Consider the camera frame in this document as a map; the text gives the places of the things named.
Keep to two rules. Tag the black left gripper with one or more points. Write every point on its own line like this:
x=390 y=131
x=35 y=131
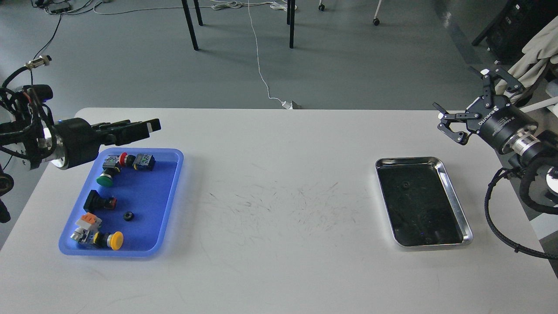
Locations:
x=78 y=142

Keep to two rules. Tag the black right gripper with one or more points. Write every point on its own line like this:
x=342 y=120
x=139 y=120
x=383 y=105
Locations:
x=501 y=124

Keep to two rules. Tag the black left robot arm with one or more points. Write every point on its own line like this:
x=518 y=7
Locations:
x=34 y=136

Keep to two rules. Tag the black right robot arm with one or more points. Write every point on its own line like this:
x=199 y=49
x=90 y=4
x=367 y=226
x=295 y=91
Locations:
x=533 y=156

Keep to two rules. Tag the blue plastic tray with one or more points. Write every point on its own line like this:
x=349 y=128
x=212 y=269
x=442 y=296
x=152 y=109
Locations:
x=148 y=194

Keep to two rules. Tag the silver metal tray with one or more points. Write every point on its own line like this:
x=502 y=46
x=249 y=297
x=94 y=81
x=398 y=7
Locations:
x=428 y=215

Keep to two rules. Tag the beige cloth on chair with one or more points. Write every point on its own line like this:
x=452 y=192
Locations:
x=539 y=54

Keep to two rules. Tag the green push button switch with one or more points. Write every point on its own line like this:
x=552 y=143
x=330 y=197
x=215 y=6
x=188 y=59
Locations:
x=111 y=167

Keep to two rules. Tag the red button black switch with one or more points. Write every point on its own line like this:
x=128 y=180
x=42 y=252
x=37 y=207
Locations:
x=139 y=162

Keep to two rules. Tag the black red switch block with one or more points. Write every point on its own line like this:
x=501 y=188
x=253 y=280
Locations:
x=95 y=201

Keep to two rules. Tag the orange white switch block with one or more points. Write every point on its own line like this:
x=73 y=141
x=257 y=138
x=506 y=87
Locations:
x=89 y=222

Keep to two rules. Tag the yellow push button switch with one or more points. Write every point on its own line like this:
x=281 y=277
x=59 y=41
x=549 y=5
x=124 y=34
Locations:
x=98 y=239

